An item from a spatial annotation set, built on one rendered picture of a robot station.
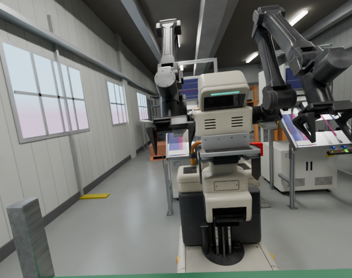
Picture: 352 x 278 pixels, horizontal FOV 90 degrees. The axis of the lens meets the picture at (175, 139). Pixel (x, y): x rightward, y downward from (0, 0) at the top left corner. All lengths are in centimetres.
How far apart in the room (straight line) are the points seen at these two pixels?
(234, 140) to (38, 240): 74
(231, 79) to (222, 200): 56
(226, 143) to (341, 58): 47
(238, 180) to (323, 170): 213
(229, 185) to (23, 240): 78
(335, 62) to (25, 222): 71
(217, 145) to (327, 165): 229
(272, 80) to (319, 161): 217
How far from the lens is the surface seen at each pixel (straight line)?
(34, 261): 41
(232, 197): 93
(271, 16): 93
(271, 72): 88
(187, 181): 118
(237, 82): 82
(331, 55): 61
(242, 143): 87
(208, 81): 82
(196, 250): 143
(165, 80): 48
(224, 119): 85
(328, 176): 305
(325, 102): 62
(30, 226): 39
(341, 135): 272
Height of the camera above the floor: 122
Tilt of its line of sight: 8 degrees down
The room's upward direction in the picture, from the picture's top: 5 degrees counter-clockwise
